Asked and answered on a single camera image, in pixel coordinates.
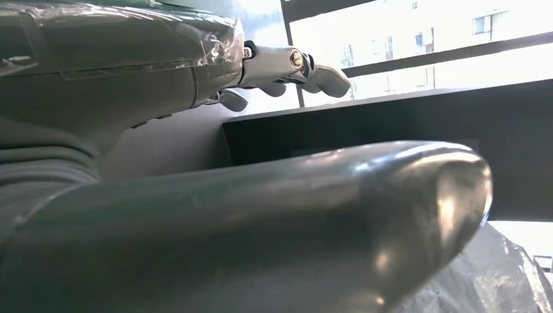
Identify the grey plastic parcel red print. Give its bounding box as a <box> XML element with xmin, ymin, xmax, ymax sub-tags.
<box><xmin>395</xmin><ymin>222</ymin><xmax>553</xmax><ymax>313</ymax></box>

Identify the black inbound scanner machine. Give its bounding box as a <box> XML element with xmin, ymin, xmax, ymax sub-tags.
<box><xmin>99</xmin><ymin>79</ymin><xmax>553</xmax><ymax>222</ymax></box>

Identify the dark window frame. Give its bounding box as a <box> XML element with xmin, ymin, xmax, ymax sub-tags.
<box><xmin>280</xmin><ymin>0</ymin><xmax>553</xmax><ymax>108</ymax></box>

